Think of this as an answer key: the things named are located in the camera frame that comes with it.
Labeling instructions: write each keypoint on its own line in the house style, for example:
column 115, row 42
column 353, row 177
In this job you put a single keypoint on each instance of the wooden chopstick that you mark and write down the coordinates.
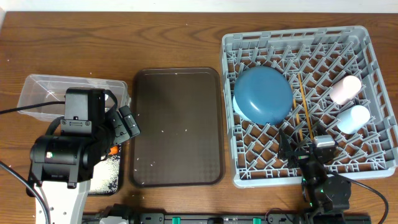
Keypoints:
column 297, row 116
column 305, row 106

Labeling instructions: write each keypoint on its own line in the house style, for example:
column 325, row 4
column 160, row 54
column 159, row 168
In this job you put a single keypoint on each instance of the dark blue plate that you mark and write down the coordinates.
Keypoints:
column 267, row 92

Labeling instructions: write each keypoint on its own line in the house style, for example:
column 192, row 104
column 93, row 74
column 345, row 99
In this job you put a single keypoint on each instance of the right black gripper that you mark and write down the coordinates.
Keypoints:
column 285, row 151

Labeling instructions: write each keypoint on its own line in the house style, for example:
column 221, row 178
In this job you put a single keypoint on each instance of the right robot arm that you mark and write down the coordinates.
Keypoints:
column 328, row 196

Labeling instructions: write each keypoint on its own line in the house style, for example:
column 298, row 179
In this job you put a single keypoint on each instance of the light blue rice bowl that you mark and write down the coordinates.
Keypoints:
column 241, row 107

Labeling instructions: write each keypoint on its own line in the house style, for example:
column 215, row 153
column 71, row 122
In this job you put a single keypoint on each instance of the white rice pile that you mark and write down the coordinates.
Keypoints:
column 106, row 176

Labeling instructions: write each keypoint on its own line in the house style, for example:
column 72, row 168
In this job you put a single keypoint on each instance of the black waste tray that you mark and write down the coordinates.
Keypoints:
column 72, row 164

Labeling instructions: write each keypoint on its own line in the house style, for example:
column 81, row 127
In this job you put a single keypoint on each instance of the orange carrot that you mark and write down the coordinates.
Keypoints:
column 114, row 150

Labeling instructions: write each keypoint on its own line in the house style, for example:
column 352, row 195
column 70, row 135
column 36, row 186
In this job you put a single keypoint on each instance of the clear plastic bin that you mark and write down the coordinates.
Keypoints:
column 46, row 88

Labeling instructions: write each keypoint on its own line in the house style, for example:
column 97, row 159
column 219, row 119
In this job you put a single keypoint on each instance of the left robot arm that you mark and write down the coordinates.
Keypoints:
column 84, row 122

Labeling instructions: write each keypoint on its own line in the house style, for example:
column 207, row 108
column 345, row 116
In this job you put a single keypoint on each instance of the pink plastic cup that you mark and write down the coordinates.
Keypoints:
column 345, row 90

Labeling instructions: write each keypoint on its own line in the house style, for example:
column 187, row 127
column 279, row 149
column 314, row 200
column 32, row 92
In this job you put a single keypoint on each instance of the dark brown serving tray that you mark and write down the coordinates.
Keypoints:
column 179, row 114

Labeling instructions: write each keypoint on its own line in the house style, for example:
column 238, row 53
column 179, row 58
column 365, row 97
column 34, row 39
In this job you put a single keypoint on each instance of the light blue plastic cup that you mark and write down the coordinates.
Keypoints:
column 352, row 119

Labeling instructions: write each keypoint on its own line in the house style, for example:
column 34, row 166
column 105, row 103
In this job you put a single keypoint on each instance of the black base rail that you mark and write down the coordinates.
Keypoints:
column 123, row 214

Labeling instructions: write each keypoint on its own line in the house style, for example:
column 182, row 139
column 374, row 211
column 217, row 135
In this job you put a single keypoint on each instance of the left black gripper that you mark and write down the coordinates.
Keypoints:
column 113, row 125

